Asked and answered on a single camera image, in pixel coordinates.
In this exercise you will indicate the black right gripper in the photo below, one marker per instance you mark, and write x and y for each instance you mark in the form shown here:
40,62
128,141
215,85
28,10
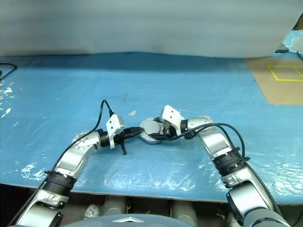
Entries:
168,131

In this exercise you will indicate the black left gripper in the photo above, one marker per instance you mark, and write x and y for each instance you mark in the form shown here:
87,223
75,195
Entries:
122,136

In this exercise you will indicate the grey round motor lid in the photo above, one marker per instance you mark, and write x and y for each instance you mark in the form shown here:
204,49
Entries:
152,126

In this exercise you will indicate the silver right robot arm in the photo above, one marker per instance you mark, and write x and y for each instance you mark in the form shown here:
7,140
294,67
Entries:
213,142

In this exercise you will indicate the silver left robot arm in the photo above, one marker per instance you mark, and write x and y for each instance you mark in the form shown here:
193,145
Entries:
71,160

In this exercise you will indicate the small beige tape scrap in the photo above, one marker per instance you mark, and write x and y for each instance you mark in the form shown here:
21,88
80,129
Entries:
132,113

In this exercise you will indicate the blue plastic table sheet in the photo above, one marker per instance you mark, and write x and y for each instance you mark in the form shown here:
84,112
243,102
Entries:
151,82

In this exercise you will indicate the grey cylinder under table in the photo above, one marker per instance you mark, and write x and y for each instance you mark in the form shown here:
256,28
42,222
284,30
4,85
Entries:
184,210
113,205

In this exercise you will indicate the white foam backdrop sheet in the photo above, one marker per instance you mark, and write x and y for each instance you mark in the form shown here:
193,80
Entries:
142,23

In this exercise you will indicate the brown cardboard sheet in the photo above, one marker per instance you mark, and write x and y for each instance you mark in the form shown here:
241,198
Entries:
281,92

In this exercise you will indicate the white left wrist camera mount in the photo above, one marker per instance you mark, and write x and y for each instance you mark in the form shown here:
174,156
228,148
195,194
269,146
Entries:
113,123

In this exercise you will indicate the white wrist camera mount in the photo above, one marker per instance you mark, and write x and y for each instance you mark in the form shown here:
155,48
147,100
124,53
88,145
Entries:
171,114
113,123

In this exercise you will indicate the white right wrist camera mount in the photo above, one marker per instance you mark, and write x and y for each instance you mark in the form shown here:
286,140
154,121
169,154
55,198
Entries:
171,114

